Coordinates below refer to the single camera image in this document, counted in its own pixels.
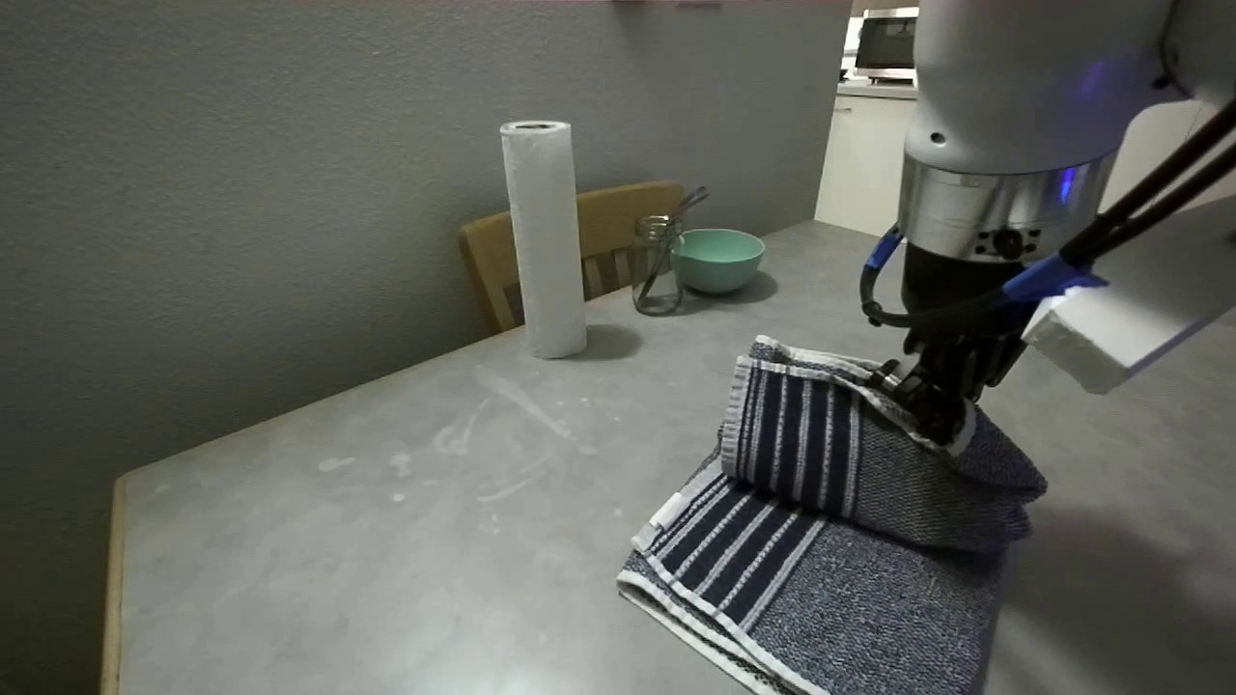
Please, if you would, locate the microwave oven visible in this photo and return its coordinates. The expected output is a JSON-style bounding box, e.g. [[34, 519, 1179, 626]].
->
[[852, 3, 927, 78]]

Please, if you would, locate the grey blue striped towel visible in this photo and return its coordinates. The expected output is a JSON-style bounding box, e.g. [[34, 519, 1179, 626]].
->
[[613, 334, 1052, 695]]

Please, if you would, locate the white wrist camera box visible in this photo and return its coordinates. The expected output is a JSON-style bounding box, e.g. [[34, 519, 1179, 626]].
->
[[1021, 191, 1236, 397]]

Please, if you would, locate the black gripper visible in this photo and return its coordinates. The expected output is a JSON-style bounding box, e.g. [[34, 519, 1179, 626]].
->
[[878, 242, 1034, 447]]

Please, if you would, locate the mint green bowl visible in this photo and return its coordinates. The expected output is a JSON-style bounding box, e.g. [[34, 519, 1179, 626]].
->
[[671, 226, 773, 300]]

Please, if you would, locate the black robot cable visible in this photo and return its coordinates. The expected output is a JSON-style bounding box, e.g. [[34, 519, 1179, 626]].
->
[[859, 92, 1236, 334]]

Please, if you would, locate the white paper towel roll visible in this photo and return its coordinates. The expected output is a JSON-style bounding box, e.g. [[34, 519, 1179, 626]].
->
[[496, 116, 596, 363]]

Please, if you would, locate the clear glass clamp jar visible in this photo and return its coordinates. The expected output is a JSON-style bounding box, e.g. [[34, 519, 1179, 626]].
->
[[630, 182, 716, 321]]

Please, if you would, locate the wooden chair solid backrest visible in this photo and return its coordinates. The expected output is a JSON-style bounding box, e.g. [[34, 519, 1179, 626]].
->
[[455, 178, 690, 338]]

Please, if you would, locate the white low kitchen cabinet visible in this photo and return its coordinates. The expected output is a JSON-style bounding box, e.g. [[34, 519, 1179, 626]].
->
[[810, 80, 924, 242]]

